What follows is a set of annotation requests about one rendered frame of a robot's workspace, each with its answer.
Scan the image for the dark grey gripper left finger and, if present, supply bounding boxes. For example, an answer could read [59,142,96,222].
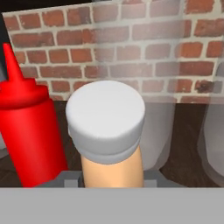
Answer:
[37,170,86,189]

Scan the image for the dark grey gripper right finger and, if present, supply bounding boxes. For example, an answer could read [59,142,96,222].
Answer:
[143,170,184,189]

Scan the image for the white capped tan shaker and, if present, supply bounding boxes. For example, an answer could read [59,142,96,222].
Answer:
[65,80,146,189]

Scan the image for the red condiment squeeze bottle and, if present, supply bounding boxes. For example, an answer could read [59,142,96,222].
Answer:
[0,42,70,188]

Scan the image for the translucent glass jar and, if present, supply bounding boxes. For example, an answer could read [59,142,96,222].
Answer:
[92,0,188,172]
[197,57,224,187]

